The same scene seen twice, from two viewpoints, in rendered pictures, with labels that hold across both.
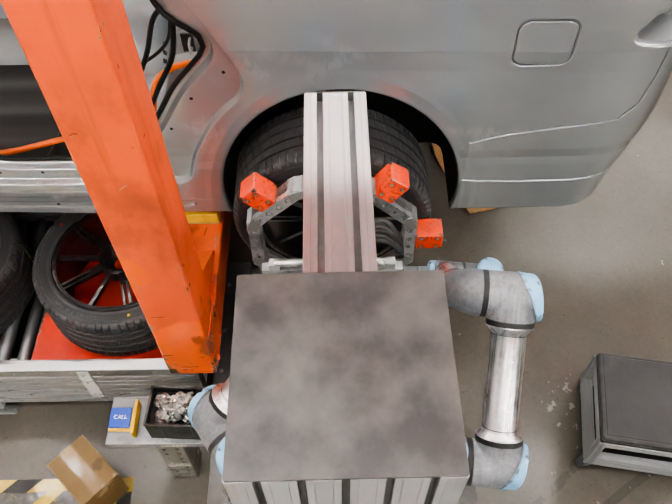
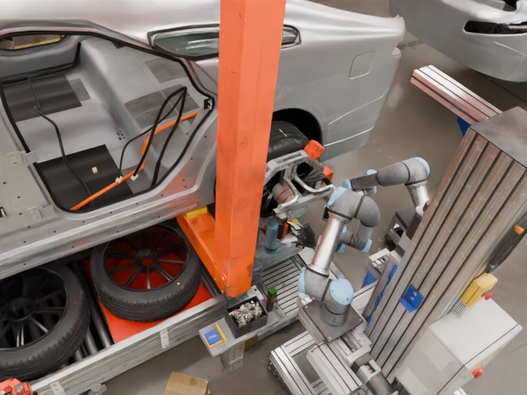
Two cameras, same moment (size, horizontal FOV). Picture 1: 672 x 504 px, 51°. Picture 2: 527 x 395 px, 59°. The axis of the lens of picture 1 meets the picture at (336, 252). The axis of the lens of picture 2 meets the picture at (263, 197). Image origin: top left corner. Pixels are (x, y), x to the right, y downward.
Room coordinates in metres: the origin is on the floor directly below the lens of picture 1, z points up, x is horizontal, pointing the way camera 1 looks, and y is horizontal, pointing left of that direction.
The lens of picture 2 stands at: (-0.12, 1.32, 2.84)
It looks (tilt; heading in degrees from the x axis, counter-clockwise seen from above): 46 degrees down; 322
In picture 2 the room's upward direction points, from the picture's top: 7 degrees clockwise
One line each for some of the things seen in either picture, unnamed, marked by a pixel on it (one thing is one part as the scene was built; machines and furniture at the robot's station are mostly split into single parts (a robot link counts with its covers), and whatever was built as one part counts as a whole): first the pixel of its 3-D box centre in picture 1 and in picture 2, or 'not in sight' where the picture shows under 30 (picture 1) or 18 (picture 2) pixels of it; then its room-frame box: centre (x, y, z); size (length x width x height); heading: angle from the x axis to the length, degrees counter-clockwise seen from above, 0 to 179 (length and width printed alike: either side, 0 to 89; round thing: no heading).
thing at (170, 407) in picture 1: (180, 412); (245, 316); (0.94, 0.53, 0.51); 0.20 x 0.14 x 0.13; 86
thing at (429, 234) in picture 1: (427, 233); (323, 175); (1.40, -0.30, 0.85); 0.09 x 0.08 x 0.07; 90
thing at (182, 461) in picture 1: (177, 445); (233, 347); (0.94, 0.59, 0.21); 0.10 x 0.10 x 0.42; 0
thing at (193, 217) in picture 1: (202, 205); (193, 206); (1.66, 0.49, 0.71); 0.14 x 0.14 x 0.05; 0
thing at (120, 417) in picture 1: (121, 418); (212, 337); (0.94, 0.73, 0.47); 0.07 x 0.07 x 0.02; 0
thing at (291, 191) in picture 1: (332, 236); (283, 191); (1.40, 0.01, 0.85); 0.54 x 0.07 x 0.54; 90
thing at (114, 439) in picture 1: (173, 421); (239, 326); (0.94, 0.56, 0.44); 0.43 x 0.17 x 0.03; 90
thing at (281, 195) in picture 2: not in sight; (289, 199); (1.33, 0.01, 0.85); 0.21 x 0.14 x 0.14; 0
